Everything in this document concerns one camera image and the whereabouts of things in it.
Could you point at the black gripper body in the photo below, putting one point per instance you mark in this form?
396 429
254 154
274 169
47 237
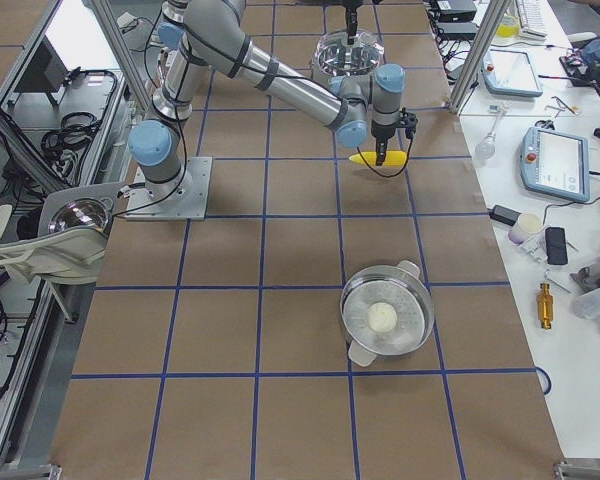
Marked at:
381 132
350 19

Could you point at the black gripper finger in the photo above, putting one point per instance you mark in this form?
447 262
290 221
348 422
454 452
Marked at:
381 152
351 25

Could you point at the yellow corn cob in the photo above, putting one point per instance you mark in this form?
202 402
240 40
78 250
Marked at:
392 159

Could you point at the glass pot lid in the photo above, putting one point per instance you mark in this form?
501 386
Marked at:
347 52

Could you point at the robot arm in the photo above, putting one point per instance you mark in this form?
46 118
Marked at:
209 35

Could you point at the pale green steel pot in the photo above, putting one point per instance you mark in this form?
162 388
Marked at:
330 75

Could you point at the steel steamer pot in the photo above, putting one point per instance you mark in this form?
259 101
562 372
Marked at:
400 286

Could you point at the left teach pendant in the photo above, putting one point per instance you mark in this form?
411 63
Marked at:
510 72

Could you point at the teach pendant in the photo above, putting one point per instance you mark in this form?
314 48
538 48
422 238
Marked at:
555 164
510 72

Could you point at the black power adapter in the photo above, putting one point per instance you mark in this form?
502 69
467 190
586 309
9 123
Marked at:
504 215

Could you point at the right teach pendant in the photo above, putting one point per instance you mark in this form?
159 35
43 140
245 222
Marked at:
555 164

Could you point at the white plastic cup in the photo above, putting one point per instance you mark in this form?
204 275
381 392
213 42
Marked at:
525 226

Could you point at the white steamed bun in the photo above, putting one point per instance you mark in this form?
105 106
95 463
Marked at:
382 317

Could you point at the black phone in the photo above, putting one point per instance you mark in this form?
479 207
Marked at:
556 246

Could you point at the gold brass fitting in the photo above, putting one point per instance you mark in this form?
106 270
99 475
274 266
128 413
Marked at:
544 302

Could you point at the white chair with bowl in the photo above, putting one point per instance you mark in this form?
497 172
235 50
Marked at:
69 257

